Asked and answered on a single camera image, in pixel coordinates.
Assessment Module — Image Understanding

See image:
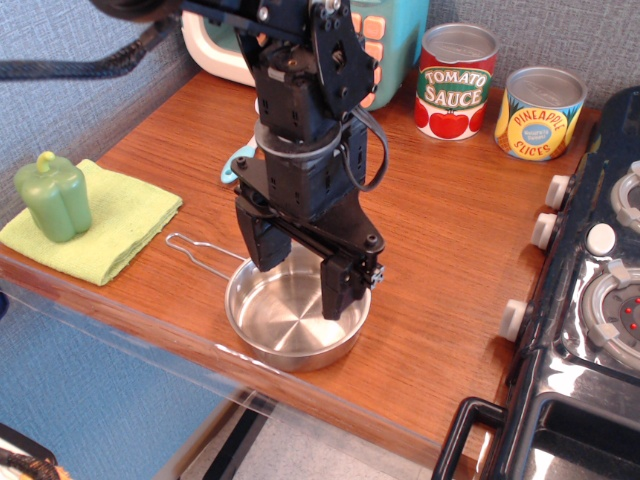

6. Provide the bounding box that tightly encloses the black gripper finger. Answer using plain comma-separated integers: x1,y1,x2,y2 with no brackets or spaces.
235,196,291,272
320,255,370,320

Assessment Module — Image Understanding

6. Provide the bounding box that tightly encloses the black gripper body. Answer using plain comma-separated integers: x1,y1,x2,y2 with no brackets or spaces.
236,118,386,288

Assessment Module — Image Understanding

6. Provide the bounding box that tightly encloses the light blue spatula utensil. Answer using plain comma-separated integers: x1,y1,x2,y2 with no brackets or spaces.
220,136,257,185

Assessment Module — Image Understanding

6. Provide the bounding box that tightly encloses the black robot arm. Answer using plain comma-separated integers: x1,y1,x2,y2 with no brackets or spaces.
181,1,385,320

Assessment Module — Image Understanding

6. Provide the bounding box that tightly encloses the stainless steel pot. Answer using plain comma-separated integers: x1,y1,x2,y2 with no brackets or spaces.
165,233,371,372

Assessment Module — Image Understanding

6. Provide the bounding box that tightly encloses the green folded cloth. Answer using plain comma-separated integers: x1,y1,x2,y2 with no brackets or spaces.
1,159,182,286

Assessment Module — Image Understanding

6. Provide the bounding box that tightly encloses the white stove knob lower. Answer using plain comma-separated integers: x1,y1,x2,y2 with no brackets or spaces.
499,299,529,342

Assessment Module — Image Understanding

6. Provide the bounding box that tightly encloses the white stove knob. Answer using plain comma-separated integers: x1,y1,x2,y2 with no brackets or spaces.
530,213,557,250
499,299,529,342
545,175,572,210

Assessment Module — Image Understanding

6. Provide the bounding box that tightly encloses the toy microwave teal and white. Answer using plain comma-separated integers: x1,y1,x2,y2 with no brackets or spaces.
182,1,429,111

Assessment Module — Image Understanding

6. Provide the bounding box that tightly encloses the tomato sauce can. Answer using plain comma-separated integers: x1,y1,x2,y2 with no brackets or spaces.
414,23,499,141

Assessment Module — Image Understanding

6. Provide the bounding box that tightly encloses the white stove knob middle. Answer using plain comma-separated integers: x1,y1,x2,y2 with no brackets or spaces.
530,213,557,250

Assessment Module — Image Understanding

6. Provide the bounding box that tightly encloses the green toy bell pepper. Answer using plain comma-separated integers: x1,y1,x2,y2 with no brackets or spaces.
14,151,93,243

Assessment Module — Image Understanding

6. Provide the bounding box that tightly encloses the white stove knob upper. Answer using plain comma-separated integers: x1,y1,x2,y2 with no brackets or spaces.
545,175,572,210

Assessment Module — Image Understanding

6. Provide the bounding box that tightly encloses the pineapple slices can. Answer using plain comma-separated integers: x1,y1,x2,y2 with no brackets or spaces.
494,66,587,162

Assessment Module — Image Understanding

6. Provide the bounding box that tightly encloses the black toy stove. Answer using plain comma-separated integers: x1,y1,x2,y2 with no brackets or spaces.
485,87,639,479

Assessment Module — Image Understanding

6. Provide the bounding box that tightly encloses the black oven door handle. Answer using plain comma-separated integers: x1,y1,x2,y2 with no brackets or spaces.
432,397,507,480

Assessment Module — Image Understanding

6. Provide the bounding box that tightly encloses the black braided cable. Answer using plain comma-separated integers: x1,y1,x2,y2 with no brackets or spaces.
0,17,182,83

